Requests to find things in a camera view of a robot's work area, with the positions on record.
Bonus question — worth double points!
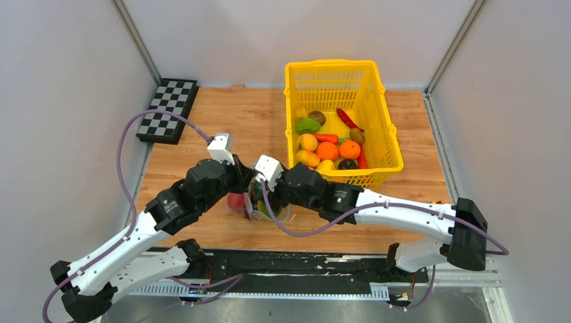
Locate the small yellow toy fruit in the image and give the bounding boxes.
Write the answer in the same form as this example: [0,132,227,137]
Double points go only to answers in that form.
[316,159,336,172]

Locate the yellow toy lemon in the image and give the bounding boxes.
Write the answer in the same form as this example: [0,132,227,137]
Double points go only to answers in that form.
[320,121,350,139]

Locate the green toy mango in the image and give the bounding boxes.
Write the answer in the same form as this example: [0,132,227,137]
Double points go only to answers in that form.
[257,201,283,218]

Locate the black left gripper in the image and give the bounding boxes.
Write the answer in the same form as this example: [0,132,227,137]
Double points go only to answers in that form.
[200,153,257,213]

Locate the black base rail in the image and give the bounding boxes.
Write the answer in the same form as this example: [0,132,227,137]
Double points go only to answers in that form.
[160,247,430,297]

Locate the black white checkerboard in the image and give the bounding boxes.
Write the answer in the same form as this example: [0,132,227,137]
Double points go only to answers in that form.
[136,78,199,145]

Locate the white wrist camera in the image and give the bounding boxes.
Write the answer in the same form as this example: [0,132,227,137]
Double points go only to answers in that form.
[255,155,284,191]
[207,133,235,165]

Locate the orange toy tangerine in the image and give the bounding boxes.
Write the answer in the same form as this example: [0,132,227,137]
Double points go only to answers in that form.
[315,142,339,162]

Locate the red toy pepper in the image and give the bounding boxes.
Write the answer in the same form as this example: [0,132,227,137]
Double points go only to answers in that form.
[336,108,364,133]

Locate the yellow plastic basket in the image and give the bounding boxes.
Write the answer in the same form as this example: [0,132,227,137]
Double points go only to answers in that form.
[283,59,404,190]

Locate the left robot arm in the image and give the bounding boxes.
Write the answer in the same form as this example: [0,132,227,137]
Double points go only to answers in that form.
[50,155,257,322]

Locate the orange toy carrot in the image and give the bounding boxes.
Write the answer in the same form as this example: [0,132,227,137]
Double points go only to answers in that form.
[313,133,339,145]

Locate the clear zip top bag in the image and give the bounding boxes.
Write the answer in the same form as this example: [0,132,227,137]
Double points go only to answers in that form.
[226,177,295,223]

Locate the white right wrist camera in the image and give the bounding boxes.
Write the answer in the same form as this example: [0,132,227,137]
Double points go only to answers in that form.
[255,155,284,191]

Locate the yellow orange toy mango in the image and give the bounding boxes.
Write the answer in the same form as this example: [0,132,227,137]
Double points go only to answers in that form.
[296,149,321,168]

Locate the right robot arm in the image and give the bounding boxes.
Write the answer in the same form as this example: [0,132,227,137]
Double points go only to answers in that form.
[263,164,488,281]

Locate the red toy apple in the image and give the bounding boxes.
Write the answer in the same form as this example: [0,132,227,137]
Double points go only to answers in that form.
[227,193,245,211]

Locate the dark red toy grapes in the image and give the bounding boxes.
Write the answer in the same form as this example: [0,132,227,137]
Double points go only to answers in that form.
[244,180,265,221]

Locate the orange toy fruit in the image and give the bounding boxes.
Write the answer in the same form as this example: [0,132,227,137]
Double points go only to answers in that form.
[339,141,361,159]

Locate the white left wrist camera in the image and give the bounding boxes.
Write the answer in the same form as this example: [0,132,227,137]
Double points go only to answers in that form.
[207,133,235,165]

